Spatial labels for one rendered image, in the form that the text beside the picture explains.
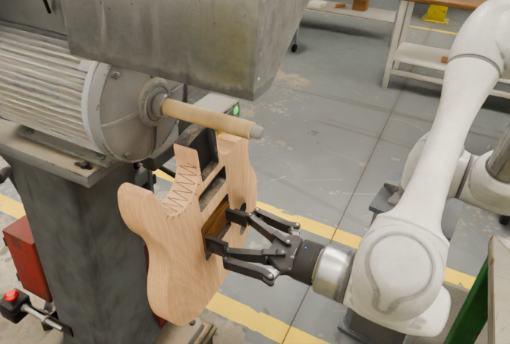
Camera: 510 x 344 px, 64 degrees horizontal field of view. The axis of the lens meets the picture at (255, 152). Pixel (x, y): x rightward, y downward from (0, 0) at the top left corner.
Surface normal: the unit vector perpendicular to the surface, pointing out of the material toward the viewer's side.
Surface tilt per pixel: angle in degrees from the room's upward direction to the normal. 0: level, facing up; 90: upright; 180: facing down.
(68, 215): 90
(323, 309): 0
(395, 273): 43
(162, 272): 76
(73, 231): 90
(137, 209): 87
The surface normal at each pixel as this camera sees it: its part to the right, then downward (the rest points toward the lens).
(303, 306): 0.06, -0.85
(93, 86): -0.35, -0.04
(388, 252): -0.23, -0.26
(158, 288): -0.42, 0.27
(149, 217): 0.90, 0.26
